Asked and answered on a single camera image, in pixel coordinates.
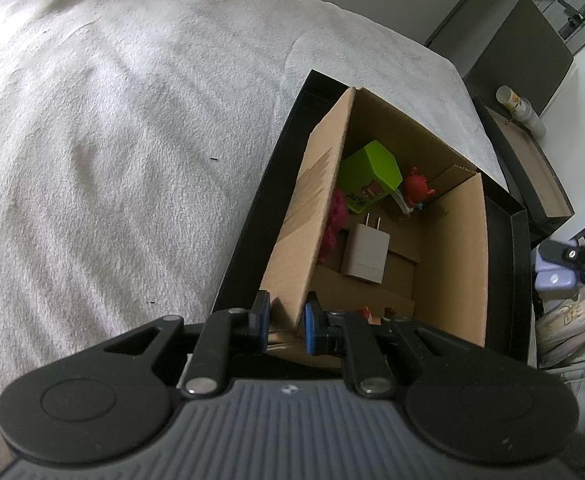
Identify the white plastic bag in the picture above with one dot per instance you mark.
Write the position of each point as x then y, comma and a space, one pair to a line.
572, 320

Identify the green printed box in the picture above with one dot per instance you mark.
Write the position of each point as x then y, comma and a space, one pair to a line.
372, 170

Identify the pink toy figure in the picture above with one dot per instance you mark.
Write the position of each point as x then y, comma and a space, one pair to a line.
336, 225

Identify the black shallow tray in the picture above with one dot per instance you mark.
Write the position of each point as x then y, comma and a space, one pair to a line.
252, 240

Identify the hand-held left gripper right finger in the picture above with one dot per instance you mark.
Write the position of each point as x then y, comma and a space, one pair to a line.
311, 330

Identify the white charger plug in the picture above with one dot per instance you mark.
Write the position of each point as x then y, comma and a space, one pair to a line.
365, 257

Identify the red toy figure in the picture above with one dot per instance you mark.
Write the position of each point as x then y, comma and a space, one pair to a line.
417, 187

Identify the black box with brown inside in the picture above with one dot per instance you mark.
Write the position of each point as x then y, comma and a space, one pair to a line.
534, 160

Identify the white bottle with yellow label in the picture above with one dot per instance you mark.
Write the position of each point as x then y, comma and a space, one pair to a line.
519, 109

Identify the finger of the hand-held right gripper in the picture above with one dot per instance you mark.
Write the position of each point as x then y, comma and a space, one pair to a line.
562, 252

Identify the dark grey panel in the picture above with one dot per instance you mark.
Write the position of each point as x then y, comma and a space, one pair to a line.
519, 55

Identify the pale purple block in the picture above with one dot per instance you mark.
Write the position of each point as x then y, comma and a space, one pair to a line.
554, 277

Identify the brown cardboard box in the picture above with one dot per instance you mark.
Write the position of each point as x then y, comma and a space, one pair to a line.
452, 270

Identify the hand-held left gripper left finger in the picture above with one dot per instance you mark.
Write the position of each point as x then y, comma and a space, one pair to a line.
264, 322

